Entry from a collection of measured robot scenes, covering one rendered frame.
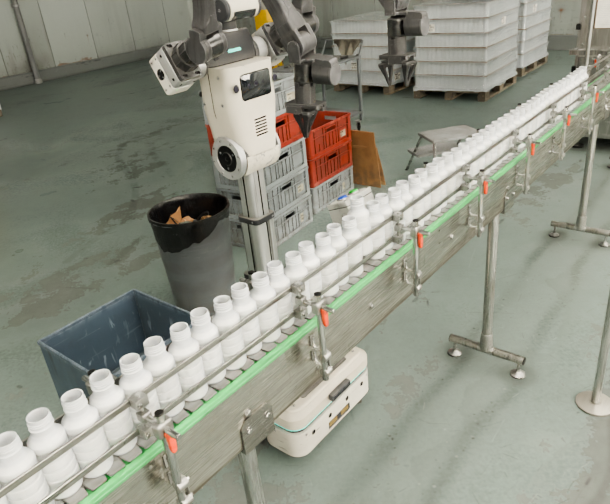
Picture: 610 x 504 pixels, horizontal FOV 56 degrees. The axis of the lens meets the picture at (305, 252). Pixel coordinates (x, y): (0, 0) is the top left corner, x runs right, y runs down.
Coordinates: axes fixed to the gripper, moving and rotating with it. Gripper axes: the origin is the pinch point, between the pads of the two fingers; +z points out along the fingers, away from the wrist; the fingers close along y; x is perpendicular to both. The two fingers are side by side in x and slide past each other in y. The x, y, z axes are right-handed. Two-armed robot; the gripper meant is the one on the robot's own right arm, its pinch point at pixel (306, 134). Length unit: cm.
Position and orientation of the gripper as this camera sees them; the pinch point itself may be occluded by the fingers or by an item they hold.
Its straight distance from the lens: 164.5
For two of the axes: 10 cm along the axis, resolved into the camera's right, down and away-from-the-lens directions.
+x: 4.0, -4.1, 8.2
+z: 0.3, 9.0, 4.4
